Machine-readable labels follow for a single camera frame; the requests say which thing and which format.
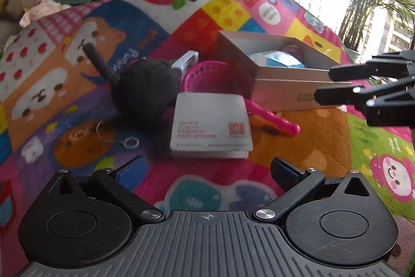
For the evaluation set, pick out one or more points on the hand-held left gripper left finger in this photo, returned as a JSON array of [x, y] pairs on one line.
[[131, 172]]

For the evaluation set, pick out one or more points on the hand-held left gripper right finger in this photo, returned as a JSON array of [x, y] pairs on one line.
[[285, 171]]

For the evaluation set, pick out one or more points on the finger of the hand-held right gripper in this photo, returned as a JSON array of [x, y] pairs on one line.
[[347, 72], [337, 95]]

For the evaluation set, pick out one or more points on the cardboard box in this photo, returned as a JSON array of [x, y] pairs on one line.
[[282, 92]]

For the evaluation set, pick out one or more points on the pink toy ball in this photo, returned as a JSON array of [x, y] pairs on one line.
[[293, 50]]

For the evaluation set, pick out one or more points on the blue face mask pack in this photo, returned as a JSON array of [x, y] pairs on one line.
[[278, 60]]

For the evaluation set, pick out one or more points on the black plush toy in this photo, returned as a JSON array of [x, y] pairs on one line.
[[142, 88]]

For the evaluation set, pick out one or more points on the pink plastic toy strainer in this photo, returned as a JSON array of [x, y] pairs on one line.
[[201, 75]]

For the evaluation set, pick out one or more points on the white USB adapter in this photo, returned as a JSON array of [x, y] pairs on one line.
[[184, 60]]

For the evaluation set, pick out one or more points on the colourful printed play mat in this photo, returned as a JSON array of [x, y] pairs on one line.
[[64, 69]]

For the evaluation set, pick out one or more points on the pink cloth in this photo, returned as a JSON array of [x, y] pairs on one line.
[[42, 9]]

